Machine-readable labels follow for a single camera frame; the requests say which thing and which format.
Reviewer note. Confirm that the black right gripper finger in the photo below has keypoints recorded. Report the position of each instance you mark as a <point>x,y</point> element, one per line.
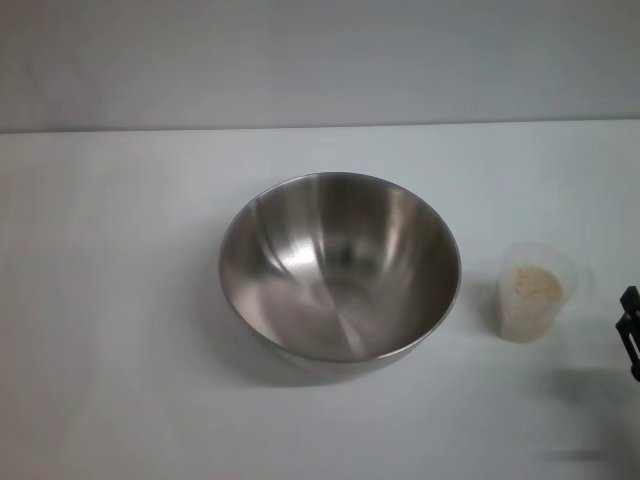
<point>629,345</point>
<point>631,300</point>

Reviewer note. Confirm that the white rice grains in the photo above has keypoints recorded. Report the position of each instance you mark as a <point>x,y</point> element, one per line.
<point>530,300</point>

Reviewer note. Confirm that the clear plastic measuring cup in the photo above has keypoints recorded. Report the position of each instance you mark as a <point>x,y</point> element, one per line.
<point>530,255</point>

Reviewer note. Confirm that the stainless steel mixing bowl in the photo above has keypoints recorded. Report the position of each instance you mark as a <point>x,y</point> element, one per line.
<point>340,280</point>

